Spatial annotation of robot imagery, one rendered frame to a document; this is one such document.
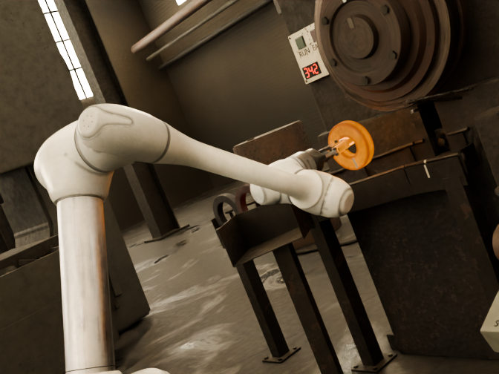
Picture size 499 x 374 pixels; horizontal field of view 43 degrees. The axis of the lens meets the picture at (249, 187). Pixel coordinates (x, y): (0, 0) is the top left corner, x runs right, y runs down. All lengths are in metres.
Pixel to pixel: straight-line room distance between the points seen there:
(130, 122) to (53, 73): 2.93
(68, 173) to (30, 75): 2.78
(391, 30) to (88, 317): 1.06
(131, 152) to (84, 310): 0.34
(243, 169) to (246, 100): 10.34
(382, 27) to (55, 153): 0.92
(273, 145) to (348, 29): 2.88
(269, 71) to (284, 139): 6.59
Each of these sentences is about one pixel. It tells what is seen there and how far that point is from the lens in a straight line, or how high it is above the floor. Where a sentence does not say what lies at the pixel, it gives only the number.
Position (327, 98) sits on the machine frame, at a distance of 2.30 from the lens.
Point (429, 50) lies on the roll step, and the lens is 1.80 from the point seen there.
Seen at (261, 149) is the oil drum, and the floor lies 0.79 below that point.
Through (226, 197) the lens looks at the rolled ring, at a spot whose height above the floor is 0.75.
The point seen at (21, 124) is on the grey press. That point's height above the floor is 1.50.
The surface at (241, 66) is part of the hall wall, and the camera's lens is 11.73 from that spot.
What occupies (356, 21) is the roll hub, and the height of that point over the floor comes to 1.16.
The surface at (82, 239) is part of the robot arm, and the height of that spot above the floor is 0.91.
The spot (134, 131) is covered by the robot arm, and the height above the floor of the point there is 1.08.
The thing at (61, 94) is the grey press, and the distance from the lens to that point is 4.23.
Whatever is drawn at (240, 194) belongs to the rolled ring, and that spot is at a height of 0.75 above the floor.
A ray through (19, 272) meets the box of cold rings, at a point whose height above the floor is 0.72.
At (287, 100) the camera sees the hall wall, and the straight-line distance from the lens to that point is 11.09.
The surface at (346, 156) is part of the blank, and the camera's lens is 2.01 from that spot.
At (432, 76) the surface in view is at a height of 0.94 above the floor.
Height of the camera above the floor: 1.01
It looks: 5 degrees down
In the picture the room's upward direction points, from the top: 22 degrees counter-clockwise
